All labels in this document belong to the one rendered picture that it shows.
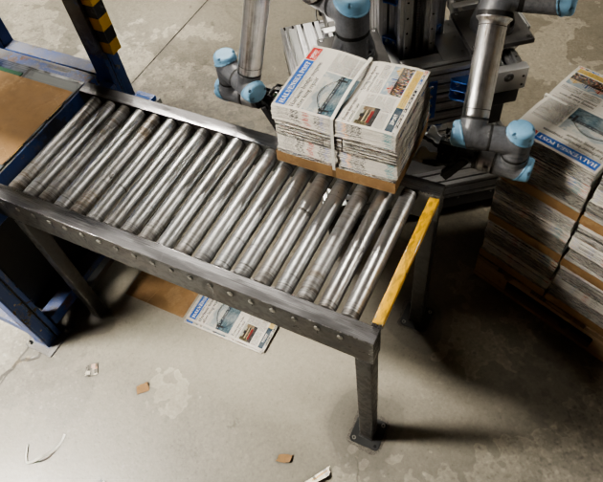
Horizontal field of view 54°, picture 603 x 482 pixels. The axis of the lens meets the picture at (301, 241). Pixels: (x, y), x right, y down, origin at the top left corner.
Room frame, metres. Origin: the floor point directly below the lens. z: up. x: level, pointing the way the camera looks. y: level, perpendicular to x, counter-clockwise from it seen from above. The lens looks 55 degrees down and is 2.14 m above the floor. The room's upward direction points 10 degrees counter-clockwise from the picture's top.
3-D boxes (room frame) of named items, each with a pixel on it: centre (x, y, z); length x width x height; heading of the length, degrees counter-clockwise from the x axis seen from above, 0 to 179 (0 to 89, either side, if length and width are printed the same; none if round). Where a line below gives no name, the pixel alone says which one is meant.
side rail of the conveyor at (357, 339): (1.00, 0.41, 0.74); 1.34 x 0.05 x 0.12; 56
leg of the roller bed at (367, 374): (0.64, -0.12, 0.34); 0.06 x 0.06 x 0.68; 56
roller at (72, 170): (1.47, 0.65, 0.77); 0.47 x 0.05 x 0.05; 146
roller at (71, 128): (1.55, 0.76, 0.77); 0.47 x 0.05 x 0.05; 146
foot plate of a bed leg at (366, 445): (0.64, -0.12, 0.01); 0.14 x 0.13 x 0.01; 146
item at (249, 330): (1.24, 0.30, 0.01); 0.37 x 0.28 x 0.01; 56
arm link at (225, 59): (1.60, 0.13, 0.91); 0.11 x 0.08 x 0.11; 28
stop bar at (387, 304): (0.83, -0.27, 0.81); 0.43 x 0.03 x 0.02; 146
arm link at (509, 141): (1.09, -0.62, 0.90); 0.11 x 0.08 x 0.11; 65
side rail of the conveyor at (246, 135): (1.42, 0.13, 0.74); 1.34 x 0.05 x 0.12; 56
